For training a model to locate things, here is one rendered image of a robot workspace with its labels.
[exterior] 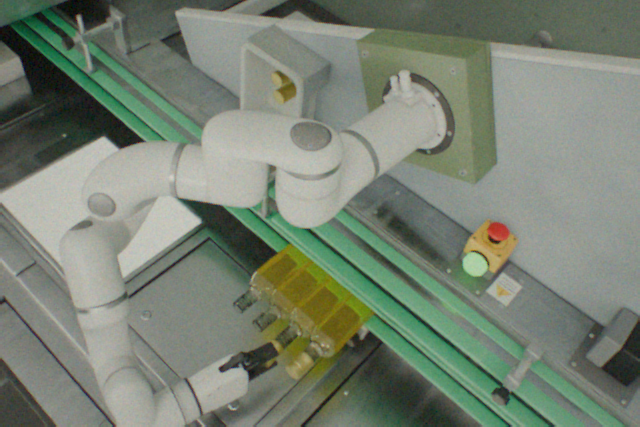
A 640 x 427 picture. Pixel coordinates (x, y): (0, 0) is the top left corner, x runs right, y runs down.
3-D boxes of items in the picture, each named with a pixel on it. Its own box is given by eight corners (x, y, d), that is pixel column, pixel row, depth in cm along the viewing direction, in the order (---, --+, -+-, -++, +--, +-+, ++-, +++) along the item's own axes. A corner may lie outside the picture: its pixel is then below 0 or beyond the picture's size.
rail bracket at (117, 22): (139, 40, 171) (67, 75, 159) (131, -14, 158) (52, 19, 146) (150, 49, 169) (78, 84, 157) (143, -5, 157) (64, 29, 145)
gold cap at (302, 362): (301, 347, 120) (286, 362, 117) (315, 360, 119) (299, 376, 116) (299, 354, 123) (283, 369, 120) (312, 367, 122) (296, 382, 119)
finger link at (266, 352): (248, 372, 115) (279, 355, 118) (248, 365, 113) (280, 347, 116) (240, 358, 117) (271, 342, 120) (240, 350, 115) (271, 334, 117)
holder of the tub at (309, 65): (267, 117, 154) (244, 132, 150) (272, 24, 133) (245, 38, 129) (318, 155, 147) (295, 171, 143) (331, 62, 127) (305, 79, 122)
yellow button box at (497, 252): (479, 237, 124) (458, 259, 120) (490, 214, 118) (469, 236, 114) (508, 258, 121) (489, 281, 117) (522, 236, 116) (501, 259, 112)
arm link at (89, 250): (160, 299, 97) (189, 263, 111) (127, 168, 92) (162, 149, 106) (63, 311, 99) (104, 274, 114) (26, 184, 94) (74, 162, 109)
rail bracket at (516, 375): (524, 343, 112) (485, 395, 105) (539, 324, 106) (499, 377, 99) (543, 358, 110) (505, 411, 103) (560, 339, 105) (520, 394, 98)
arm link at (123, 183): (199, 136, 101) (113, 122, 102) (171, 153, 88) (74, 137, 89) (192, 215, 105) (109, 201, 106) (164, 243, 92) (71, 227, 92)
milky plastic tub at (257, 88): (266, 102, 150) (239, 118, 145) (270, 23, 133) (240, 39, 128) (319, 140, 143) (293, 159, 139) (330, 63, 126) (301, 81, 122)
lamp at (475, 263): (465, 259, 119) (457, 268, 117) (472, 245, 115) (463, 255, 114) (485, 273, 117) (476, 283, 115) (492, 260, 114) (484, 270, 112)
